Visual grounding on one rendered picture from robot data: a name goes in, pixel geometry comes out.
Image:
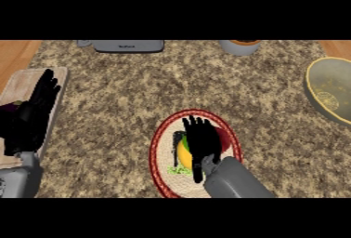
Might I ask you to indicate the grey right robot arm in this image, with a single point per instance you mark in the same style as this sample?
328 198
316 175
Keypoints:
235 179

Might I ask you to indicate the yellow-rimmed grey bowl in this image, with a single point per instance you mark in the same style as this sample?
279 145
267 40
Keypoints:
331 89

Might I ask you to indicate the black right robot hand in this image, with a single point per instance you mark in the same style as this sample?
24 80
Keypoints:
201 136

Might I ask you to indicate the yellow lemon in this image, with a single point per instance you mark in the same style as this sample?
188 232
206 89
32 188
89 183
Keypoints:
185 153

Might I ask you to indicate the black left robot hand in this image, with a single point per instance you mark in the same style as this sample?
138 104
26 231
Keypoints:
34 102

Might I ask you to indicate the grey cup with orange rim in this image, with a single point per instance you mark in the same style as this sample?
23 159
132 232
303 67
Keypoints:
239 47

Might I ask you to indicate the dark purple eggplant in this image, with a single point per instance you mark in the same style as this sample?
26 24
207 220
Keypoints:
9 107

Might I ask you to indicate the grey flat appliance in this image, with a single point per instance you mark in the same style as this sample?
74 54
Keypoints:
127 46

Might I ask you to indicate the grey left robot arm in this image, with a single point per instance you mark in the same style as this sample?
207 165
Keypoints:
21 178

